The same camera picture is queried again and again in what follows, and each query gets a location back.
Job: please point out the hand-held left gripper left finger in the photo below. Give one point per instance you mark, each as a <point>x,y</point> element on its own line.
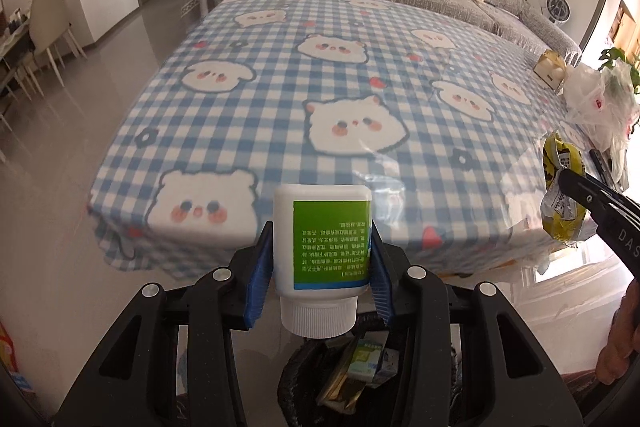
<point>259,287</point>

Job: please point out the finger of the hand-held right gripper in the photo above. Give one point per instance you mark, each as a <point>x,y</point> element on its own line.
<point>585,192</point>

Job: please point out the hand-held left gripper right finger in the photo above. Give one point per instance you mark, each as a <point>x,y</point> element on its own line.
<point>382,287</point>

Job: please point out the yellow snack packet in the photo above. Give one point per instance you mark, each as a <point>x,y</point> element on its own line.
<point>560,217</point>

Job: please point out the white bottle green label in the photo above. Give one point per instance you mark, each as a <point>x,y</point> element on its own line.
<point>320,257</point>

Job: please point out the bin with black liner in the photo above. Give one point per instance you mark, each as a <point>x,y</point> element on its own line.
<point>300,377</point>

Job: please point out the gold foil bag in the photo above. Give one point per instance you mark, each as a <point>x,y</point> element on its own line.
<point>345,389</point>

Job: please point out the person's right hand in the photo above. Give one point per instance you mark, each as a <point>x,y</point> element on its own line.
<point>622,347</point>

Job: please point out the black remote control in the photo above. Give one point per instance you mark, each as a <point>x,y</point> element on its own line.
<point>599,163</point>

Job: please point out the white plastic bag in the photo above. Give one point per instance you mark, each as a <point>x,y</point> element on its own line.
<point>595,107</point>

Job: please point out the small beige gable box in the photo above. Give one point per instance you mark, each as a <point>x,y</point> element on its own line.
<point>550,72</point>

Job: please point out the green potted plant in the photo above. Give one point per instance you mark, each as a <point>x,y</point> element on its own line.
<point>617,59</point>

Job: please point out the blue checked bear tablecloth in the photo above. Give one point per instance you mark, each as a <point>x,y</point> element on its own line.
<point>280,107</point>

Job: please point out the white standing fan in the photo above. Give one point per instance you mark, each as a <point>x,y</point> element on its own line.
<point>556,9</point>

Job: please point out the colourful packaging bag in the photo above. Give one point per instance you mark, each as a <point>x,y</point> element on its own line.
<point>12,357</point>

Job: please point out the beige dining chair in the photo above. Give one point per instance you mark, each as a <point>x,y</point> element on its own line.
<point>50,22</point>

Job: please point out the dining table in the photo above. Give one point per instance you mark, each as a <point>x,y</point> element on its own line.
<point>12,47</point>

